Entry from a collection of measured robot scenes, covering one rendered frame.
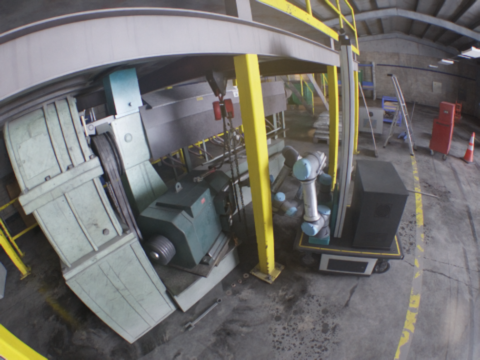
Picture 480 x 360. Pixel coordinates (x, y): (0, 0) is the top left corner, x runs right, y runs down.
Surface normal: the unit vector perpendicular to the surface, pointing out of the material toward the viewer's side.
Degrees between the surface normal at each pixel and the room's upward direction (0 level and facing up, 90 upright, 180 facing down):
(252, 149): 90
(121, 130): 90
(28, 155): 80
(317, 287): 0
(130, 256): 90
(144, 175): 90
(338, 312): 0
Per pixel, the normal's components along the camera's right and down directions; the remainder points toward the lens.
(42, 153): 0.73, 0.04
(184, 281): -0.13, -0.89
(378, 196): -0.39, 0.45
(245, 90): -0.64, 0.41
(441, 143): -0.86, 0.33
